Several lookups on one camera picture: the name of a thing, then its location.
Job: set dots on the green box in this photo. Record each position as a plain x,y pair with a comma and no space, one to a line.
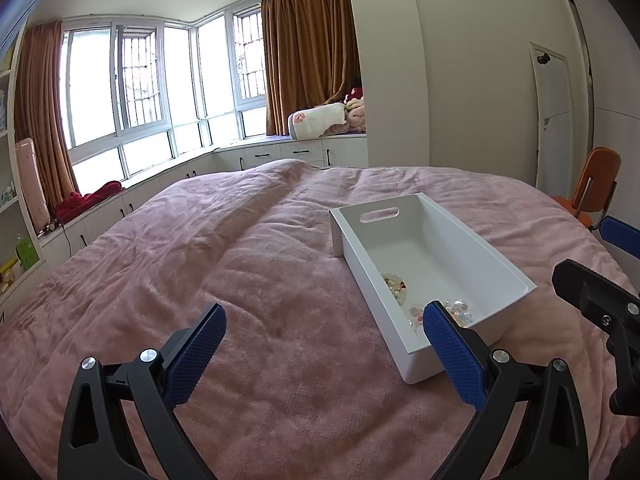
26,252

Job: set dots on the orange chair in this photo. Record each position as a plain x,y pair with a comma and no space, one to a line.
597,180

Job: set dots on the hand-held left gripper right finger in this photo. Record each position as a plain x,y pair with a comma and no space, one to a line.
457,355

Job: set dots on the white rolled blanket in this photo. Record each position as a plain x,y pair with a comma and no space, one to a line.
317,121

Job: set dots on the red cloth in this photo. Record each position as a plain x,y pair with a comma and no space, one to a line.
87,200

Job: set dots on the red plush toy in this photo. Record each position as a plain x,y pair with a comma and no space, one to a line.
356,93

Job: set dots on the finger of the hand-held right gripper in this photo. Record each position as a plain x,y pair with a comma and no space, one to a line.
595,290
622,237

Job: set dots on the pink plush toy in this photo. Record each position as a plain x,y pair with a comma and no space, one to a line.
356,116

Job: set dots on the white storage box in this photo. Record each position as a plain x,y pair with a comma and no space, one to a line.
430,260

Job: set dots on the white window seat cabinets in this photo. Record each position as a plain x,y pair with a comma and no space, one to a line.
280,152

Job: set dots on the bay window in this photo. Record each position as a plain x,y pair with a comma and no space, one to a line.
150,90

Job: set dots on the brown curtain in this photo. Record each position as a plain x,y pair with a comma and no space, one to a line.
42,120
310,55

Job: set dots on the pile of clear bead jewelry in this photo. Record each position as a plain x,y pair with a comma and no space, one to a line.
457,309

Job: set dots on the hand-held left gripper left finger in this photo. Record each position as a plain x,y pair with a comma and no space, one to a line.
197,357

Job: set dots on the white wall shelf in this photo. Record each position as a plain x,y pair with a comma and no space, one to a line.
10,200

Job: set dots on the pink standing board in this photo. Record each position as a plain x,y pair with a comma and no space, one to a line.
32,185

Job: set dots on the white leaning panel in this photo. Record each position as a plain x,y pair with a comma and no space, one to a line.
552,110

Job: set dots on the round gold pearl brooch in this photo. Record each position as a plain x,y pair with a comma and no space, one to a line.
396,286

